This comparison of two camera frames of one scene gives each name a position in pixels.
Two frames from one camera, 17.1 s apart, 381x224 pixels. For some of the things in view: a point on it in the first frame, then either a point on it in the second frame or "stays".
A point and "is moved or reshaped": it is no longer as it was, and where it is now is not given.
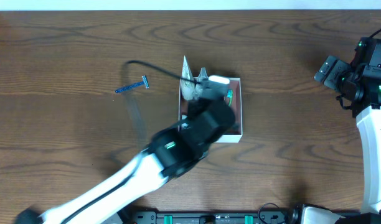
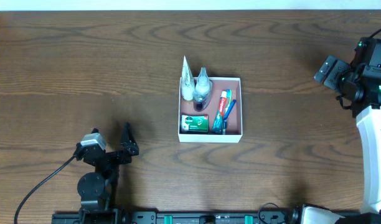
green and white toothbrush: (230, 95) stays
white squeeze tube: (188, 85) stays
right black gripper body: (330, 71) stays
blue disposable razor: (144, 81) is moved or reshaped
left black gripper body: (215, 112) -> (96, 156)
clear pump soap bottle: (202, 88) stays
